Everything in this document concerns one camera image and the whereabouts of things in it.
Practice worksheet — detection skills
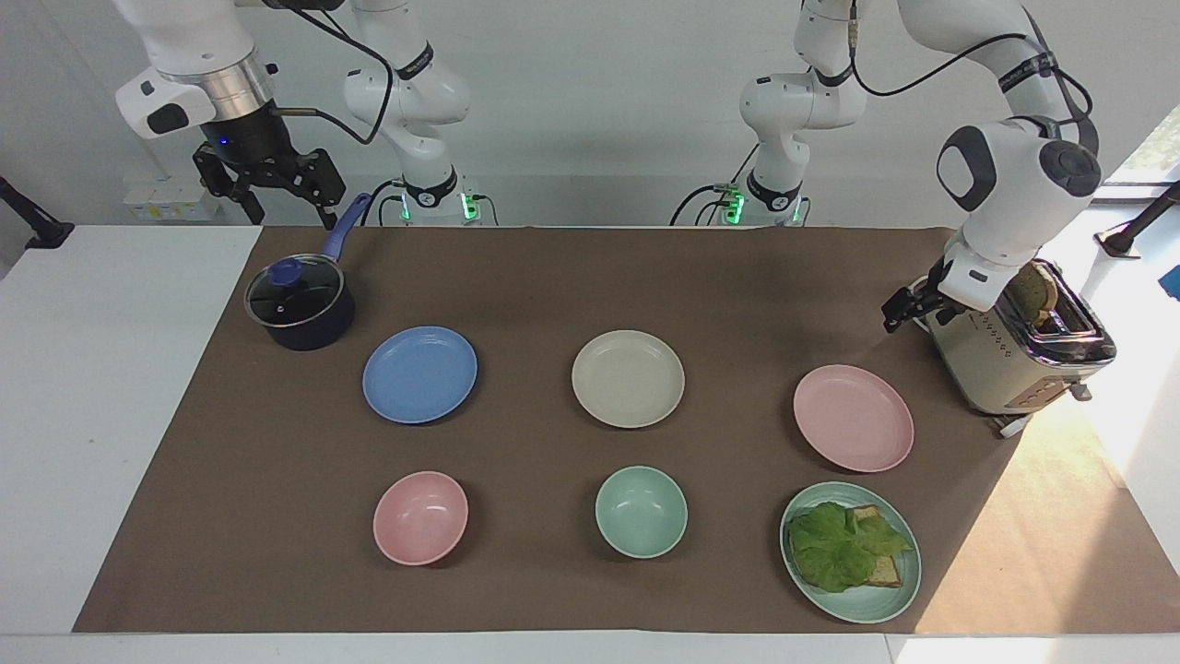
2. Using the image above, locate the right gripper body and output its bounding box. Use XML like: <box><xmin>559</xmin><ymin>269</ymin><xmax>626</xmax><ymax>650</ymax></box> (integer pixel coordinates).
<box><xmin>202</xmin><ymin>100</ymin><xmax>311</xmax><ymax>186</ymax></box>

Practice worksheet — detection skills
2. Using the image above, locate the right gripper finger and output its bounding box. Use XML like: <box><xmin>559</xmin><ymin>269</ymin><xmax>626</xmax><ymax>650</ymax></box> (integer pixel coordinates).
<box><xmin>275</xmin><ymin>147</ymin><xmax>348</xmax><ymax>231</ymax></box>
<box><xmin>192</xmin><ymin>142</ymin><xmax>266</xmax><ymax>226</ymax></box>

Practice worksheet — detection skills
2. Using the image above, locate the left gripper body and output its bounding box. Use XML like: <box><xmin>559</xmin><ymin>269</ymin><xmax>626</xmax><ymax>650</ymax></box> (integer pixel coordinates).
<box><xmin>920</xmin><ymin>258</ymin><xmax>954</xmax><ymax>313</ymax></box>

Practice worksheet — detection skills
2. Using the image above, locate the silver toaster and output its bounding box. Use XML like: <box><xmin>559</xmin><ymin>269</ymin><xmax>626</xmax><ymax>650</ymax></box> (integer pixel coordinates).
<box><xmin>925</xmin><ymin>259</ymin><xmax>1118</xmax><ymax>440</ymax></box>

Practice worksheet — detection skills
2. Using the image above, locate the glass lid with blue knob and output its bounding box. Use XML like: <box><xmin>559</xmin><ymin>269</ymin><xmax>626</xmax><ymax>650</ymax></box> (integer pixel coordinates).
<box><xmin>244</xmin><ymin>255</ymin><xmax>345</xmax><ymax>330</ymax></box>

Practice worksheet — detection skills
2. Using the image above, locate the dark blue saucepan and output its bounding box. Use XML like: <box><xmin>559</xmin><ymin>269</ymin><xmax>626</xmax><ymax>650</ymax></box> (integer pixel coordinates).
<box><xmin>244</xmin><ymin>192</ymin><xmax>373</xmax><ymax>352</ymax></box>

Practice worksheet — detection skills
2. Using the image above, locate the pink plate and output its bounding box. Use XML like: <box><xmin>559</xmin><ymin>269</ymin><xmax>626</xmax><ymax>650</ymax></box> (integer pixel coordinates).
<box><xmin>793</xmin><ymin>364</ymin><xmax>916</xmax><ymax>474</ymax></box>

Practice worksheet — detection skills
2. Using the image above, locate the black stand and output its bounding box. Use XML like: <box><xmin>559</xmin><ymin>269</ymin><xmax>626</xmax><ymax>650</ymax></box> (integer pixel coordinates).
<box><xmin>1093</xmin><ymin>179</ymin><xmax>1180</xmax><ymax>259</ymax></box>
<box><xmin>0</xmin><ymin>174</ymin><xmax>76</xmax><ymax>251</ymax></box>

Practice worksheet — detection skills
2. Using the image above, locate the blue plate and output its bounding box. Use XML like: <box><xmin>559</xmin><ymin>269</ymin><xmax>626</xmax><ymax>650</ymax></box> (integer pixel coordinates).
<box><xmin>362</xmin><ymin>326</ymin><xmax>479</xmax><ymax>426</ymax></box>

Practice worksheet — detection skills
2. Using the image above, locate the green lettuce leaf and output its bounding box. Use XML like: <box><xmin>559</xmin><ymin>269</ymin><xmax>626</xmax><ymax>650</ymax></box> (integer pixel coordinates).
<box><xmin>787</xmin><ymin>501</ymin><xmax>915</xmax><ymax>594</ymax></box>

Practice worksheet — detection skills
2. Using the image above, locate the toasted bread slice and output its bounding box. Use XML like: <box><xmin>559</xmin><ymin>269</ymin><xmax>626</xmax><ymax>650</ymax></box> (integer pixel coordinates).
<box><xmin>850</xmin><ymin>504</ymin><xmax>906</xmax><ymax>588</ymax></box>

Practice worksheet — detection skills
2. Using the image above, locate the beige plate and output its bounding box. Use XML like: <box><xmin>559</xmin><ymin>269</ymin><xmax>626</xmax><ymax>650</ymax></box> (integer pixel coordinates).
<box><xmin>571</xmin><ymin>329</ymin><xmax>687</xmax><ymax>430</ymax></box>

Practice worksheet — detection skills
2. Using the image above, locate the green plate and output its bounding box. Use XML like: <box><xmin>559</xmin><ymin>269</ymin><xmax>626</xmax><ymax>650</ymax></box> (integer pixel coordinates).
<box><xmin>779</xmin><ymin>480</ymin><xmax>923</xmax><ymax>625</ymax></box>

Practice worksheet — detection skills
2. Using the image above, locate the pink bowl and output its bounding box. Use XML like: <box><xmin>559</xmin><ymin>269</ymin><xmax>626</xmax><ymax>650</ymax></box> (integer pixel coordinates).
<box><xmin>372</xmin><ymin>470</ymin><xmax>470</xmax><ymax>567</ymax></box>

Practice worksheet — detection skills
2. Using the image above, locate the green bowl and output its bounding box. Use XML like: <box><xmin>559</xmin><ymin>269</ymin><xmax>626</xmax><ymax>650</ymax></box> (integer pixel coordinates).
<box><xmin>594</xmin><ymin>465</ymin><xmax>690</xmax><ymax>561</ymax></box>

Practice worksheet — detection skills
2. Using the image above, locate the black cable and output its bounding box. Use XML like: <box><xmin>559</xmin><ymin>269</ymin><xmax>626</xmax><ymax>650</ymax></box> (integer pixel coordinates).
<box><xmin>669</xmin><ymin>141</ymin><xmax>762</xmax><ymax>228</ymax></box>
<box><xmin>360</xmin><ymin>178</ymin><xmax>408</xmax><ymax>228</ymax></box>
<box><xmin>263</xmin><ymin>0</ymin><xmax>397</xmax><ymax>147</ymax></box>
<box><xmin>846</xmin><ymin>0</ymin><xmax>1103</xmax><ymax>156</ymax></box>

